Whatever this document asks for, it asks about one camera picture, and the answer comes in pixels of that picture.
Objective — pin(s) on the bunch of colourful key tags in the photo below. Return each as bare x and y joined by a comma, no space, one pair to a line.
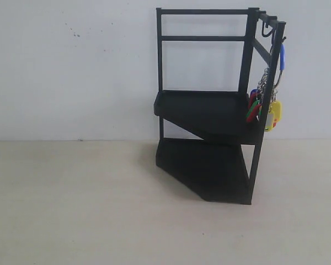
256,98

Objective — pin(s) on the black two-tier corner shelf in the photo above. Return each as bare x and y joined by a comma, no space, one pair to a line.
204,140

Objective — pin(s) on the black metal hook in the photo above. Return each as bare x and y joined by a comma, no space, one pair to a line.
264,27

